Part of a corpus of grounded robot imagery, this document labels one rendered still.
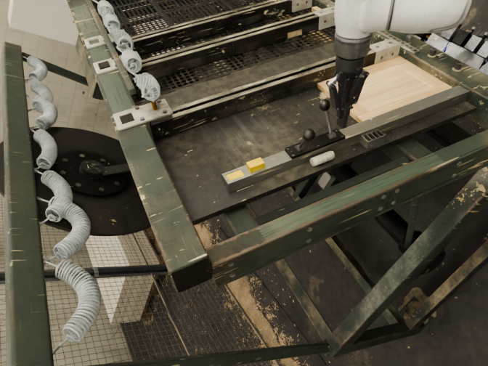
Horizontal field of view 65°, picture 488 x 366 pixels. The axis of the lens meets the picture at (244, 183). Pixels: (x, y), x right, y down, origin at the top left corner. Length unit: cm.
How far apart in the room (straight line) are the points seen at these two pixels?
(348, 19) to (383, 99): 60
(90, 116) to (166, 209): 599
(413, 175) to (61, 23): 449
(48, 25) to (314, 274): 390
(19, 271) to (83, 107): 565
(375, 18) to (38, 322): 119
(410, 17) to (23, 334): 126
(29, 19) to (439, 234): 454
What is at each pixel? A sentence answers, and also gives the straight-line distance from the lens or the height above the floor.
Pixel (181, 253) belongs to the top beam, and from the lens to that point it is 95.
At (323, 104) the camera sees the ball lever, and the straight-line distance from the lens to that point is 126.
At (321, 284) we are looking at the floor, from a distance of 319.
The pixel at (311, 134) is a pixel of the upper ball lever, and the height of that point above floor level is 154.
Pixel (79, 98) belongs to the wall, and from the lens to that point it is 685.
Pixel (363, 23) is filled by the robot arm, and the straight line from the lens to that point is 101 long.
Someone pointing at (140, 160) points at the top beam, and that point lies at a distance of 121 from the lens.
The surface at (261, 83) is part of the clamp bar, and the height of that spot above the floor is 145.
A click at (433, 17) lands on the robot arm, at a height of 154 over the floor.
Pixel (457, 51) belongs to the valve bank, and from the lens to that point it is 190.
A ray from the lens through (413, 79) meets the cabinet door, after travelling 170.
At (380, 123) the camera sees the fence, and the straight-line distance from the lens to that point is 139.
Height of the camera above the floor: 234
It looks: 36 degrees down
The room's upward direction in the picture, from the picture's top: 84 degrees counter-clockwise
